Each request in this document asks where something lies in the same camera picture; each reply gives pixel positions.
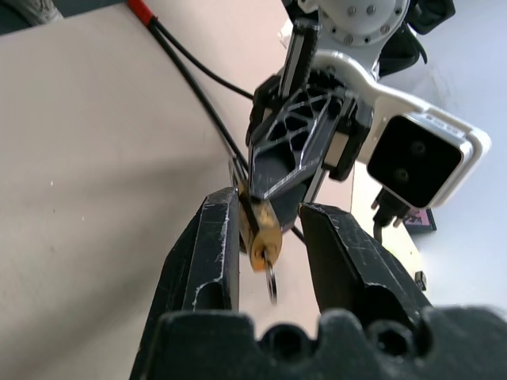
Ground truss finger of the black left gripper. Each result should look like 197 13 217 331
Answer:
247 88 338 201
272 180 309 233

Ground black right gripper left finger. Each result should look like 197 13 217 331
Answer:
130 187 242 380

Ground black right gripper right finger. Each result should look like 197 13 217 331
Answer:
299 201 433 342

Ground brass padlock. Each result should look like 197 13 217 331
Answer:
228 158 284 274

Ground silver key with ring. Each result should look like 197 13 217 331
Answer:
262 251 280 306

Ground black framed pink card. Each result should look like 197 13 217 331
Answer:
402 208 437 235

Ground grey textured object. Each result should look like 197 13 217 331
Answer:
0 0 65 37

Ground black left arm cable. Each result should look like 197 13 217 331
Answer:
378 0 453 77

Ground black cable with red sleeve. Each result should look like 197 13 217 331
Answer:
128 0 251 179
128 0 255 100

